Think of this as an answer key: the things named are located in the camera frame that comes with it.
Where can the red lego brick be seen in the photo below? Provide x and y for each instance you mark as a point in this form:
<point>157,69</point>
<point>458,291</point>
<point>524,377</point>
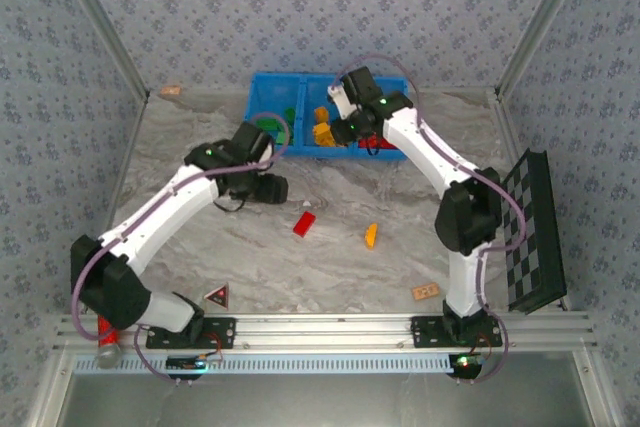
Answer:
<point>304,223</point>
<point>386,143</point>

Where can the yellow lego brick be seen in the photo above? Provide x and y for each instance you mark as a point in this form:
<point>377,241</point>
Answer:
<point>320,114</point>
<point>324,135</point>

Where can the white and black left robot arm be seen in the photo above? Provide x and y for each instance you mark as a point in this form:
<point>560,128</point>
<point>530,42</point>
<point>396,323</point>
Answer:
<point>165,202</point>

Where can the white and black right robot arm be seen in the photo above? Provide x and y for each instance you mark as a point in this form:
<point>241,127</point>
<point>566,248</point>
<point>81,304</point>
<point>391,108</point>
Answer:
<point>425,147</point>

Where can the light green lego brick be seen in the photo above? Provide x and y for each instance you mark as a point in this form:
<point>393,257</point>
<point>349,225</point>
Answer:
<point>267,123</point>

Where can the small wooden tag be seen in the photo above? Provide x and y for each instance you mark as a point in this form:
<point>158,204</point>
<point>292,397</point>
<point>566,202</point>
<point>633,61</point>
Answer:
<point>425,292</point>
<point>170,90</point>

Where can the yellow rounded lego piece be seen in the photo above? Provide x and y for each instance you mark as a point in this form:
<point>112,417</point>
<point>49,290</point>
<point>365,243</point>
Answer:
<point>371,238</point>

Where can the red black triangle sign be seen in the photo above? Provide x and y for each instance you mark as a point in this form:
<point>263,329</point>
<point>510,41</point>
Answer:
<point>219,297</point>

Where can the black white checkerboard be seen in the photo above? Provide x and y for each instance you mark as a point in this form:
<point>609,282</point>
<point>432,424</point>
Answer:
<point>530,227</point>

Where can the small circuit board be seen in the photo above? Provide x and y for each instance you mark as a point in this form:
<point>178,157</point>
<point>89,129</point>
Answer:
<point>185,362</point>
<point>465,362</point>

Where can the red cylinder with grey cap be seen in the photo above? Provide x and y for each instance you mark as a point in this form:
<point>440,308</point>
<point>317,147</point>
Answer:
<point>106,332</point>

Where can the aluminium frame post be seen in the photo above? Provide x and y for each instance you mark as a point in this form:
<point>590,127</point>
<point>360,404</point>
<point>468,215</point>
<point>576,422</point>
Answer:
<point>100,22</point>
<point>545,22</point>

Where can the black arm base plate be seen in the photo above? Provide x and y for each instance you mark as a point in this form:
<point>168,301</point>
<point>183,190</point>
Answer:
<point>425,329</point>
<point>225,332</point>

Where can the aluminium mounting rail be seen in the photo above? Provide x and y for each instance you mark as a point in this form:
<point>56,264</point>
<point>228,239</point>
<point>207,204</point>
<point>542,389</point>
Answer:
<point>325,329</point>

